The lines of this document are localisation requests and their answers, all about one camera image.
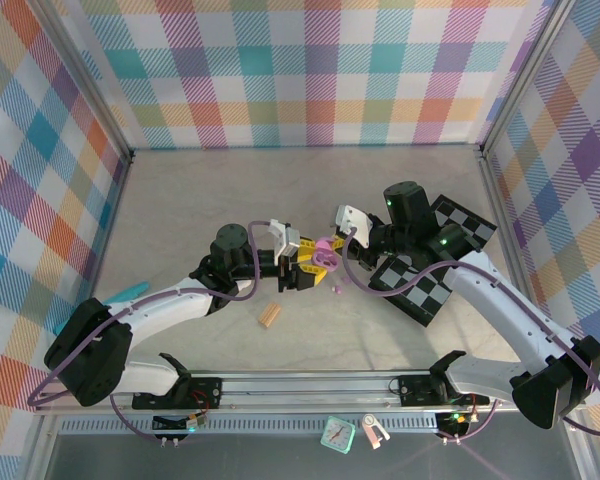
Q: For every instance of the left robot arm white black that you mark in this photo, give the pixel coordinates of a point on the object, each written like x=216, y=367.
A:
x=150, y=312

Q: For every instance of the pink purple earbud case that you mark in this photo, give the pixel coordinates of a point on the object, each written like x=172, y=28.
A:
x=325, y=257

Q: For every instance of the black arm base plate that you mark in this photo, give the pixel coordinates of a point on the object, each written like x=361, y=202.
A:
x=415, y=390
x=205, y=392

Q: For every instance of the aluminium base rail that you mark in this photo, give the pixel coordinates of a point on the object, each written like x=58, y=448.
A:
x=305, y=390

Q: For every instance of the aluminium frame post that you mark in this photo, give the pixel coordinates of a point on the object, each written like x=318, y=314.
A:
x=525, y=80
x=90, y=90

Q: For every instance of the ridged wooden block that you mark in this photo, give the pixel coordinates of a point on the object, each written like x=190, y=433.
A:
x=270, y=316

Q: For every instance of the black grey checkerboard panel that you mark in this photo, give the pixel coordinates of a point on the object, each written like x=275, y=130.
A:
x=420, y=297
x=472, y=222

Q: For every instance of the mint square alarm clock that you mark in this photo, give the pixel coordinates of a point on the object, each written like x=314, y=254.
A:
x=337, y=434

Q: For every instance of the black controller board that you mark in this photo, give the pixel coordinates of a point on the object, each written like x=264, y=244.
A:
x=455, y=422
x=170, y=424

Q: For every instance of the aluminium side rail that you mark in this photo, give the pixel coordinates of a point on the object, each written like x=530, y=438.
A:
x=111, y=220
x=500, y=210

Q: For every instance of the white pink clip tool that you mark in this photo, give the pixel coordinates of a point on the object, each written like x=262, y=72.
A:
x=370, y=422

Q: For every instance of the teal marker pen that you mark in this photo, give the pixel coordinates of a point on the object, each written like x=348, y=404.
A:
x=130, y=292

